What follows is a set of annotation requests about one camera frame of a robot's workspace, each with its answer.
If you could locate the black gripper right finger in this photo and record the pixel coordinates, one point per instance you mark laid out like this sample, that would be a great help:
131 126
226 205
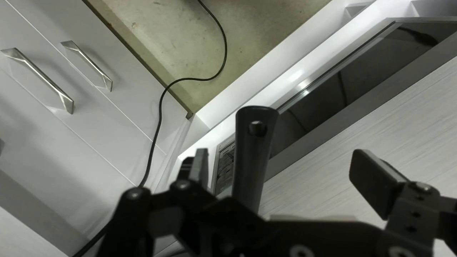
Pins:
376 183

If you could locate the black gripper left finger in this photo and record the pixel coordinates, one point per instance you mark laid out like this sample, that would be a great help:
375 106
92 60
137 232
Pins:
134 223

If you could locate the grey drawer cabinet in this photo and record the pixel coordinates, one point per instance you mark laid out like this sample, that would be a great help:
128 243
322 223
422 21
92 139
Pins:
95 123

